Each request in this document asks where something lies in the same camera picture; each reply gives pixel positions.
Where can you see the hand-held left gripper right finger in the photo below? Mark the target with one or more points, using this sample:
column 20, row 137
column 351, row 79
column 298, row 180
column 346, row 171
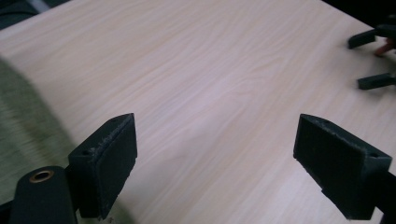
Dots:
column 336, row 168

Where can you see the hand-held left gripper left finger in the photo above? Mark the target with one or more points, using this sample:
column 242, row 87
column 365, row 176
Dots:
column 109, row 168

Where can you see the green woven basket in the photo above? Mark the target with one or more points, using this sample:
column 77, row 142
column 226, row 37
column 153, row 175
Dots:
column 28, row 137

